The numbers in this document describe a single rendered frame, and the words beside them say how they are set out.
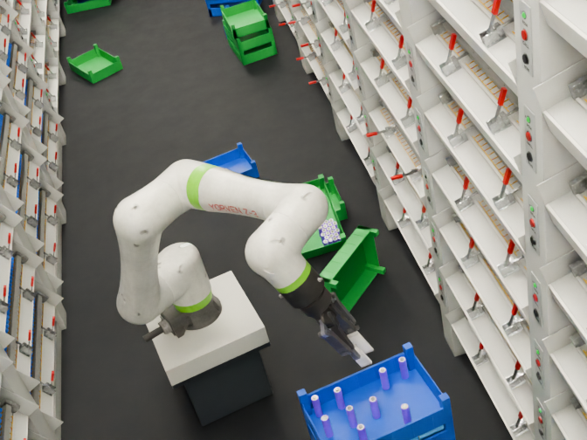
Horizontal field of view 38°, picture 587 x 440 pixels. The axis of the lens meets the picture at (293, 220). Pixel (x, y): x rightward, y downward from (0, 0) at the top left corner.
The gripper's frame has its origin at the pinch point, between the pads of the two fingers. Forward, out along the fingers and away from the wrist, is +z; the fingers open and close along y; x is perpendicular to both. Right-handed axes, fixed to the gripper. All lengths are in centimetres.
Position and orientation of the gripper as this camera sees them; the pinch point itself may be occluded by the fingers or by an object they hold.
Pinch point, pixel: (359, 349)
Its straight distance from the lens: 202.6
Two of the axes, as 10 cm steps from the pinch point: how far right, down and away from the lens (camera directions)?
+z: 5.9, 6.7, 4.4
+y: -1.5, 6.3, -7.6
